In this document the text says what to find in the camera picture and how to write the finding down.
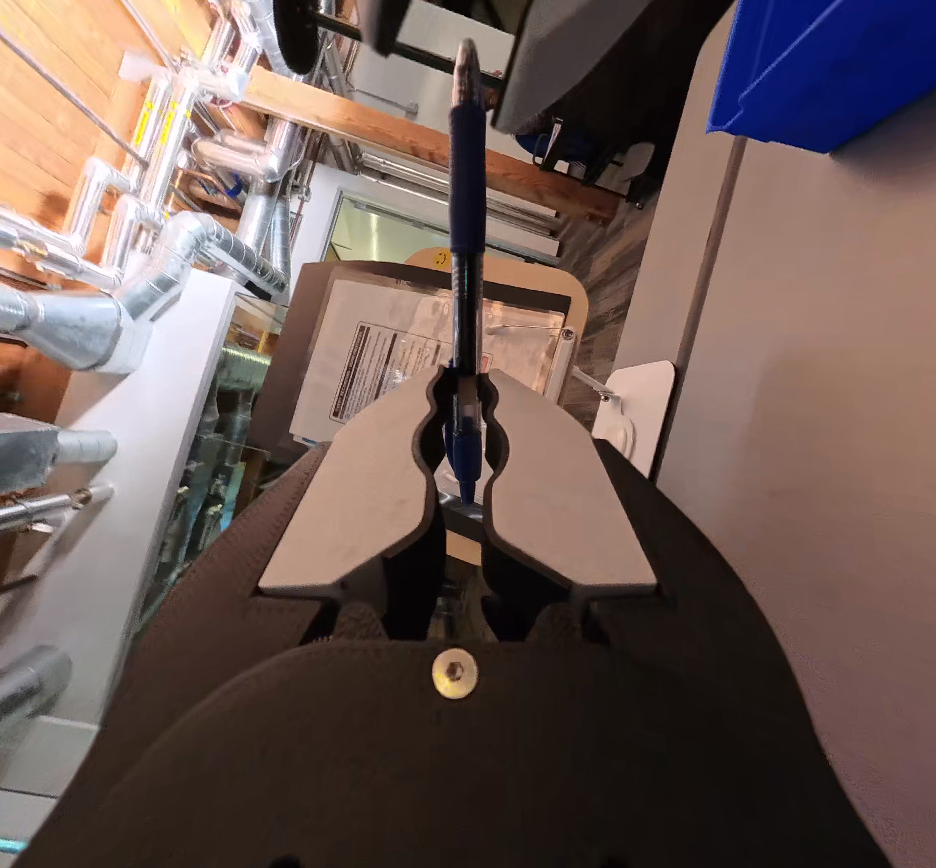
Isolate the blue striped jacket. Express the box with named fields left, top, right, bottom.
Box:
left=526, top=118, right=608, bottom=168

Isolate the metal air duct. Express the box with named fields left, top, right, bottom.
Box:
left=0, top=0, right=345, bottom=372

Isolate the tan-backed display board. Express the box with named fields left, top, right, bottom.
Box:
left=252, top=246, right=589, bottom=459

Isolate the wooden post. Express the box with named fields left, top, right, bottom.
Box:
left=241, top=67, right=623, bottom=225

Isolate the black round pole mount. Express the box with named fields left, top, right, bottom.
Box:
left=272, top=0, right=506, bottom=90

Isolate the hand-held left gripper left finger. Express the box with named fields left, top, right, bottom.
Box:
left=258, top=367, right=447, bottom=638

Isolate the glass door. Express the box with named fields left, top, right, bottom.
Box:
left=322, top=188, right=564, bottom=265

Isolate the blue plastic bin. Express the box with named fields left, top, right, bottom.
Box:
left=705, top=0, right=936, bottom=154

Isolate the white stand base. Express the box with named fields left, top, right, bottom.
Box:
left=591, top=361, right=675, bottom=477

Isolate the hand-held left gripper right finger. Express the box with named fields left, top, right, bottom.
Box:
left=479, top=368, right=659, bottom=638

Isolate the blue pen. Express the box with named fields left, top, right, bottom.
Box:
left=442, top=38, right=488, bottom=507

